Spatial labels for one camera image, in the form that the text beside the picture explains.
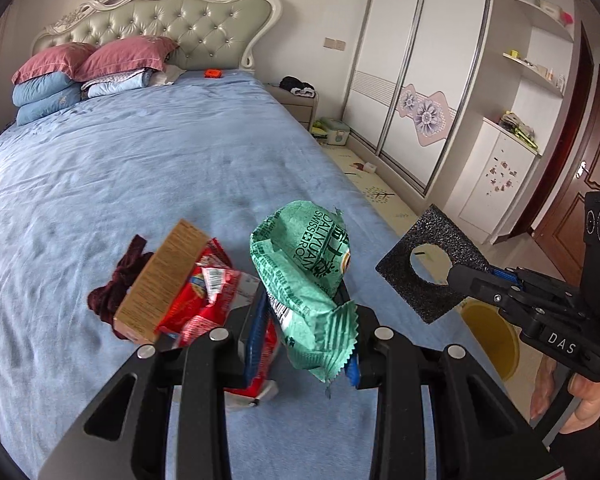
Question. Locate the cream patterned floor mat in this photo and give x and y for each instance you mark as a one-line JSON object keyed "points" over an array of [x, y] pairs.
{"points": [[375, 190]]}

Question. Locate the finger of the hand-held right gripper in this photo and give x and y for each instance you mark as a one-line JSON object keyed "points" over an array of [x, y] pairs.
{"points": [[505, 275], [495, 296]]}

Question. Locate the person's right forearm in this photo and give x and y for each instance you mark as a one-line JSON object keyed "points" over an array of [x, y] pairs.
{"points": [[590, 450]]}

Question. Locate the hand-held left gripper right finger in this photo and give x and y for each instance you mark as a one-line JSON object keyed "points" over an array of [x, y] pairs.
{"points": [[354, 375]]}

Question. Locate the white cloth by pillows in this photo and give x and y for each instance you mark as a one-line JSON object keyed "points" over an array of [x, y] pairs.
{"points": [[170, 74]]}

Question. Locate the pink pillow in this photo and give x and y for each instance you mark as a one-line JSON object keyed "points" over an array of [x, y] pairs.
{"points": [[125, 55], [52, 62]]}

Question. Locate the black foam square with hole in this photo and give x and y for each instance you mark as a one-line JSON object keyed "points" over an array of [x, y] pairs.
{"points": [[430, 242]]}

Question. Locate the person's right hand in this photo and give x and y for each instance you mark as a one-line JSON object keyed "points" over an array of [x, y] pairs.
{"points": [[587, 400]]}

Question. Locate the beige nightstand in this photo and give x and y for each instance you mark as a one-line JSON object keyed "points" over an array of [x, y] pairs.
{"points": [[297, 105]]}

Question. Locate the green white storage box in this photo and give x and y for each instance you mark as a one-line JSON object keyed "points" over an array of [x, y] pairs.
{"points": [[336, 132]]}

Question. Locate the dark red scrunchie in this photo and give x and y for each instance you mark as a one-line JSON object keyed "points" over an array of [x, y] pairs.
{"points": [[117, 287]]}

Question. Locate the red snack wrapper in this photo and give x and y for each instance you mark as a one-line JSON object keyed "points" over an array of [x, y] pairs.
{"points": [[205, 300]]}

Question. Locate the green snack wrapper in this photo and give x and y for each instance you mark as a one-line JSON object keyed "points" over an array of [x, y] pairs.
{"points": [[300, 280]]}

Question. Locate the wall switch plate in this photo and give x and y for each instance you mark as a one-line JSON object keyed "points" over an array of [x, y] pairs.
{"points": [[334, 43]]}

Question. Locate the pink item on shelf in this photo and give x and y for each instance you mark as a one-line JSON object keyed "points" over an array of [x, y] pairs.
{"points": [[569, 19]]}

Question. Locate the clutter on cabinet top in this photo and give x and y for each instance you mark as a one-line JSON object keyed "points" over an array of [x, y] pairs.
{"points": [[517, 127]]}

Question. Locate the yellow trash bin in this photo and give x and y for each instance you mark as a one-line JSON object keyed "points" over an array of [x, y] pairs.
{"points": [[495, 340]]}

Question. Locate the small box on floor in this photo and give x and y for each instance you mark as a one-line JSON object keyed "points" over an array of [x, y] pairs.
{"points": [[361, 166]]}

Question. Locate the light blue patterned folded blanket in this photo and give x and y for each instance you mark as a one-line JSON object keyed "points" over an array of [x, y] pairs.
{"points": [[117, 85]]}

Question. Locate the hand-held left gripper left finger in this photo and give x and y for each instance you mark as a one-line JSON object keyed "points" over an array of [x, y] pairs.
{"points": [[254, 340]]}

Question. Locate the white corner cabinet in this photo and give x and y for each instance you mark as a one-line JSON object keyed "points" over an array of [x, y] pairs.
{"points": [[500, 185]]}

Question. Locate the white floral sliding wardrobe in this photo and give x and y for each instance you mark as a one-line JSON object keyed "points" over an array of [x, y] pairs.
{"points": [[430, 50]]}

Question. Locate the small orange object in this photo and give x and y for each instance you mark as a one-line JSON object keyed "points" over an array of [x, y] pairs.
{"points": [[213, 73]]}

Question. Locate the tufted green ornate headboard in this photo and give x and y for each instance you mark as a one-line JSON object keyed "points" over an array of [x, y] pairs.
{"points": [[190, 30]]}

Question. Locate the small brown cardboard box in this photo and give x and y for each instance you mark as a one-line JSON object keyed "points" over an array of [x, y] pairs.
{"points": [[157, 280]]}

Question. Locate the black clothes pile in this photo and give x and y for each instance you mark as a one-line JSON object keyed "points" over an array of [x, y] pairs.
{"points": [[297, 85]]}

